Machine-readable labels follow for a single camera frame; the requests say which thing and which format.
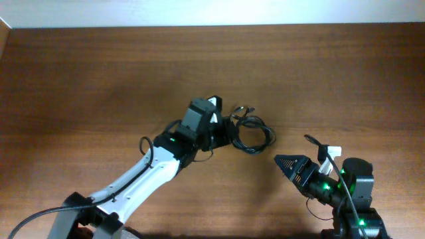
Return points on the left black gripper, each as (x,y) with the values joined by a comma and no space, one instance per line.
(227,126)

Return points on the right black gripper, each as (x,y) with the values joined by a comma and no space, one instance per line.
(305,164)

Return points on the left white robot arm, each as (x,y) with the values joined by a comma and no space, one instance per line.
(104,213)

